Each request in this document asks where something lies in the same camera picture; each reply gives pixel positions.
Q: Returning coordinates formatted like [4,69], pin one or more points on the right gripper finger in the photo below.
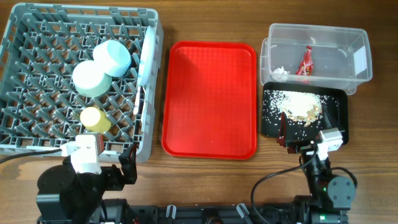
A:
[329,121]
[286,136]

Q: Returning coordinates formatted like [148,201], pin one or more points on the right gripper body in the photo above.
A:
[301,147]

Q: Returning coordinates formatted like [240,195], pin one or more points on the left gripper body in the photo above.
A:
[111,179]

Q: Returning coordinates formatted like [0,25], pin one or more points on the food scraps and rice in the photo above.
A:
[303,113]

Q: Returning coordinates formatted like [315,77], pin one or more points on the white plastic fork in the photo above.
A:
[137,101]

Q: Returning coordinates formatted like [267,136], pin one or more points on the yellow cup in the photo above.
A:
[95,120]

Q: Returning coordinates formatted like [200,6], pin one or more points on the red snack wrapper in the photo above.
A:
[306,66]

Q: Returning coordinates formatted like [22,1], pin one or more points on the green bowl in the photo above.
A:
[90,80]

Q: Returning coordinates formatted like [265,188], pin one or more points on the light blue plate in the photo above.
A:
[147,57]

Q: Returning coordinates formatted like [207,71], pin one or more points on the light blue bowl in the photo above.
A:
[112,57]

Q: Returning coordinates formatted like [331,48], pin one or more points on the white plastic spoon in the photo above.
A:
[144,106]

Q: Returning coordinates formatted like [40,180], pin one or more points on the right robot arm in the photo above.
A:
[332,189]

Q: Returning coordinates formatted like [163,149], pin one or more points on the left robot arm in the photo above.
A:
[67,197]

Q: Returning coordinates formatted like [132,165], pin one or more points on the grey dishwasher rack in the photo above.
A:
[40,107]

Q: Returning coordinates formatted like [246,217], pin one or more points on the black tray bin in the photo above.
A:
[335,101]

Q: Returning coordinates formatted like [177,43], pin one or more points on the crumpled white tissue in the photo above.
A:
[280,74]

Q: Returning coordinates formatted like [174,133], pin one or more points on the clear plastic bin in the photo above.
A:
[341,56]

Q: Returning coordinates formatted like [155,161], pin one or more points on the red plastic tray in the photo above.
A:
[210,106]

